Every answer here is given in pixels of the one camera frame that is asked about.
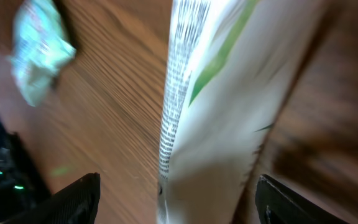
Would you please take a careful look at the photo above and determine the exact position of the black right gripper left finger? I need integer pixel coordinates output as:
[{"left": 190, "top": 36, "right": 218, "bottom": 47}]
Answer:
[{"left": 0, "top": 172, "right": 101, "bottom": 224}]

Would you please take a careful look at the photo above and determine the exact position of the white green tube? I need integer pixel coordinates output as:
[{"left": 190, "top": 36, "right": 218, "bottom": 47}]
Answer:
[{"left": 157, "top": 0, "right": 328, "bottom": 224}]

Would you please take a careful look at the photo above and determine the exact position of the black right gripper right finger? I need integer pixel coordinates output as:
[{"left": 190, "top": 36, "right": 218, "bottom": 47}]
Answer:
[{"left": 255, "top": 174, "right": 347, "bottom": 224}]

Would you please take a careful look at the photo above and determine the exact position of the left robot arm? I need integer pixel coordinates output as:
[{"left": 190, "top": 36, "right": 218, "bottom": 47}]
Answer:
[{"left": 0, "top": 121, "right": 51, "bottom": 223}]

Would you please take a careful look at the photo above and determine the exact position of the teal toilet tissue pack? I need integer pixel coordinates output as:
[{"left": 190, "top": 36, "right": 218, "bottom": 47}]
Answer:
[{"left": 9, "top": 0, "right": 76, "bottom": 106}]

